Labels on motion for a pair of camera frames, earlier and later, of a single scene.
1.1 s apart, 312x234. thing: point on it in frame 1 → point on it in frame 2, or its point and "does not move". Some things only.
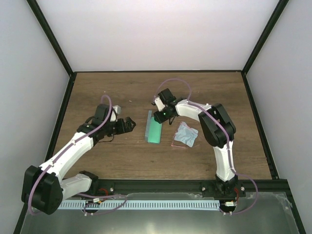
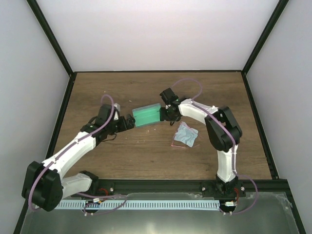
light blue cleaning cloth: [185, 134] does not move
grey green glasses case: [153, 130] → [146, 115]
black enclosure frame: [72, 74] does not move
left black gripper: [122, 129] does not move
